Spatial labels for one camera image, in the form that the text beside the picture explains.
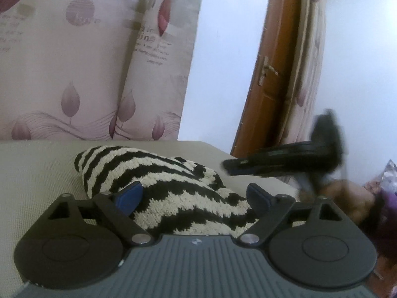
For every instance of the black and cream striped knit garment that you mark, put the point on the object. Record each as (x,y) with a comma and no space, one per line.
(173,189)

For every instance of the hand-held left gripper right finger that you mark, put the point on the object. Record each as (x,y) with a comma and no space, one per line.
(259,197)

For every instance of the pink floral curtain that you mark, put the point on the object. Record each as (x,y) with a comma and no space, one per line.
(305,62)
(93,59)

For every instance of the purple cloth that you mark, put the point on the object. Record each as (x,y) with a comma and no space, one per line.
(386,205)

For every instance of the brown wooden door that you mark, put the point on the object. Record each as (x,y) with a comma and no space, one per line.
(266,71)

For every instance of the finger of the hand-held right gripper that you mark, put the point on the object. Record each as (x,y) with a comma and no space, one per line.
(273,158)

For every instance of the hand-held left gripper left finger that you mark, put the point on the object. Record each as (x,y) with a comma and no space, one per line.
(131,196)

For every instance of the beige bed cover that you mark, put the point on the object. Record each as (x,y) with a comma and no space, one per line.
(34,173)

